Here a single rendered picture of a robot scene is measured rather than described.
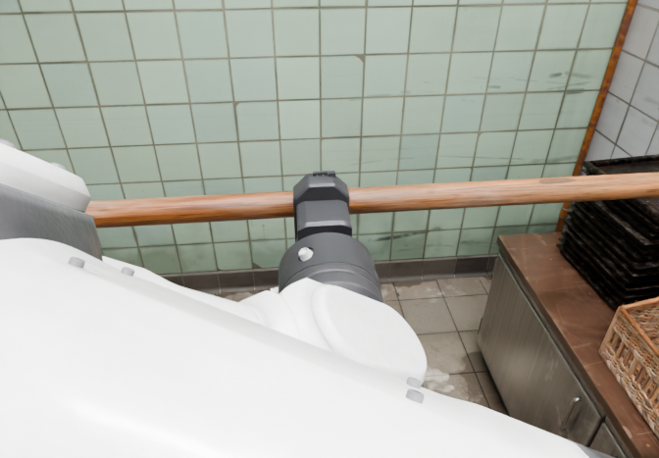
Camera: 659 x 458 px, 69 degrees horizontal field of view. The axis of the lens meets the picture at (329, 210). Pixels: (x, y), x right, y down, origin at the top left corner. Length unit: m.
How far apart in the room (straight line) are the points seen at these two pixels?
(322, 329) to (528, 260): 1.30
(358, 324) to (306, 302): 0.04
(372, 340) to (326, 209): 0.18
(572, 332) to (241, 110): 1.25
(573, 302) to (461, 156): 0.80
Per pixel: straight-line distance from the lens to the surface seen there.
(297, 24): 1.70
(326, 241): 0.41
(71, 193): 0.17
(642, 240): 1.33
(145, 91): 1.82
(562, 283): 1.50
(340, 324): 0.29
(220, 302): 0.27
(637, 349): 1.22
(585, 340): 1.36
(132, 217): 0.56
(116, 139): 1.92
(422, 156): 1.95
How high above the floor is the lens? 1.49
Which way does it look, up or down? 33 degrees down
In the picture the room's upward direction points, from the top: straight up
